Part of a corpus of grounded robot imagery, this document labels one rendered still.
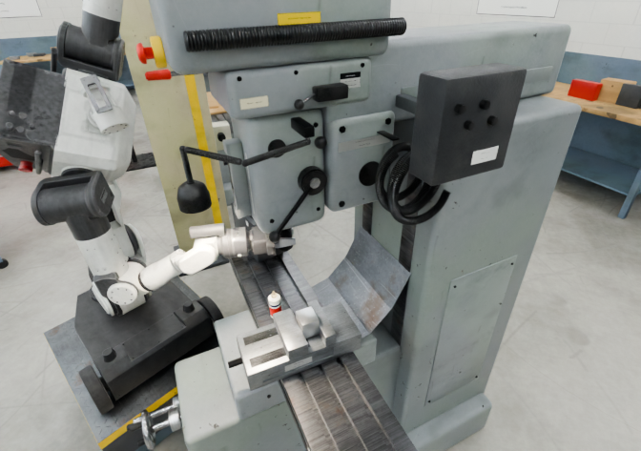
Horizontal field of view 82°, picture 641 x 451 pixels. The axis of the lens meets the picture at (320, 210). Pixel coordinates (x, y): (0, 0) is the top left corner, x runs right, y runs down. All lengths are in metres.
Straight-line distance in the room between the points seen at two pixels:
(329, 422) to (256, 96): 0.82
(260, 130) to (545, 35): 0.85
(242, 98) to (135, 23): 1.85
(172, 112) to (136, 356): 1.55
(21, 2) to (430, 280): 9.57
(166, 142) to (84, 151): 1.64
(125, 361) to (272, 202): 1.08
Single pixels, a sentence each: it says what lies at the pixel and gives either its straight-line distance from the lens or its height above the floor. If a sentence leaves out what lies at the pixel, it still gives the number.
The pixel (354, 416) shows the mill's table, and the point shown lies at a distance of 1.10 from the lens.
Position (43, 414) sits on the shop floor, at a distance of 2.62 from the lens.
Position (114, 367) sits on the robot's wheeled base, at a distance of 1.77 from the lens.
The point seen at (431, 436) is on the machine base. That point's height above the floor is 0.20.
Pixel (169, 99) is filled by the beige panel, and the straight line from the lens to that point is 2.66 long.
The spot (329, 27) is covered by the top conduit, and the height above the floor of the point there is 1.80.
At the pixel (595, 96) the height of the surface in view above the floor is 0.92.
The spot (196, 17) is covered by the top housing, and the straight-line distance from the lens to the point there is 0.75.
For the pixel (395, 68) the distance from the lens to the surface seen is 0.95.
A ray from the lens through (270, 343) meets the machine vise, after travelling 1.15.
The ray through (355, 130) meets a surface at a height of 1.57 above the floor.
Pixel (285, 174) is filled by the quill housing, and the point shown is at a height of 1.48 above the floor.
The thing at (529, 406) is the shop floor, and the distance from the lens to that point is 2.39.
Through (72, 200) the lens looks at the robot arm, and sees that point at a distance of 1.08.
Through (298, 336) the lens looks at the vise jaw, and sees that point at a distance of 1.11.
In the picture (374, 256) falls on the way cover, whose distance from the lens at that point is 1.37.
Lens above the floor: 1.86
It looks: 31 degrees down
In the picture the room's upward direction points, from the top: 2 degrees counter-clockwise
